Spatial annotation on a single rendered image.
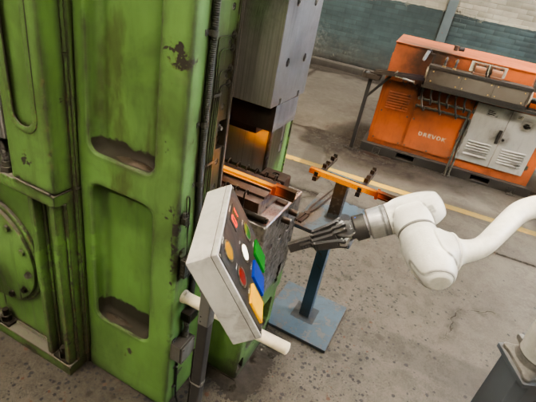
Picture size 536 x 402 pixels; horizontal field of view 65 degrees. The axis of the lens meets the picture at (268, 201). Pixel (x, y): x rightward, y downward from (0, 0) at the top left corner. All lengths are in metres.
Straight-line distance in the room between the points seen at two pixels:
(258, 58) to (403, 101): 3.77
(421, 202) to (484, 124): 3.95
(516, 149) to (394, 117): 1.32
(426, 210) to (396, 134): 3.98
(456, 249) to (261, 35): 0.82
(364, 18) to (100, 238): 7.91
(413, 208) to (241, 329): 0.55
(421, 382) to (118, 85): 2.05
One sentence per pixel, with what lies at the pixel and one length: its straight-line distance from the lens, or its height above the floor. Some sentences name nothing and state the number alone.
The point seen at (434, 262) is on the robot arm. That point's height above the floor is 1.23.
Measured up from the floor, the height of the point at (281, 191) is 1.00.
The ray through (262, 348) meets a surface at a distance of 2.36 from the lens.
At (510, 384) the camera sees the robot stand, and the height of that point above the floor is 0.54.
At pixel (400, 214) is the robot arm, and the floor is 1.25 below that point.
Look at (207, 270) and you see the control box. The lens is 0.97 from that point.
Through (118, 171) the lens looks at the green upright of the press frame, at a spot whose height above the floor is 1.09.
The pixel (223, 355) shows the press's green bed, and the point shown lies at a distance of 2.13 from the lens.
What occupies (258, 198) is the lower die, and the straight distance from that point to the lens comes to 1.62.
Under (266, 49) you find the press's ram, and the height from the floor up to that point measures 1.54.
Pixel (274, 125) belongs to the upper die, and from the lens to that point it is 1.46.
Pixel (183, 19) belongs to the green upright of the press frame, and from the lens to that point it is 1.19.
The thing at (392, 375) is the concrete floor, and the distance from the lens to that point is 2.50.
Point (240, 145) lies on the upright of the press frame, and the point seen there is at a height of 1.02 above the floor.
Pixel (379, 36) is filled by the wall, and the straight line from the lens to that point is 9.06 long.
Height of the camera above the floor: 1.78
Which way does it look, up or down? 30 degrees down
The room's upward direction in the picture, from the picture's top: 11 degrees clockwise
